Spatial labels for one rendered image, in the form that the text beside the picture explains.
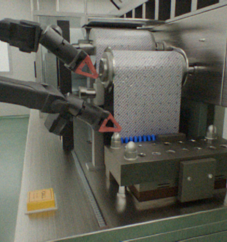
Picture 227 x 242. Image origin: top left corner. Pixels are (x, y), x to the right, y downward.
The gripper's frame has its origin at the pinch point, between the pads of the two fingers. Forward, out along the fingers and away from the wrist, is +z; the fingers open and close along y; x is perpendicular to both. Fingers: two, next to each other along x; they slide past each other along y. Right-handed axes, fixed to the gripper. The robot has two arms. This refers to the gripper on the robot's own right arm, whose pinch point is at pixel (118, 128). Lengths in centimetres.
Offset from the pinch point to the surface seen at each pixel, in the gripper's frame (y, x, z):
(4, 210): -143, -122, 2
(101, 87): -7.1, 9.1, -9.5
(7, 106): -556, -115, -43
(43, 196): 10.8, -24.5, -14.1
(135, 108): 0.3, 8.4, 1.7
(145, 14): -54, 55, 5
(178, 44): -17.7, 39.5, 12.7
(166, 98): 0.3, 16.4, 9.7
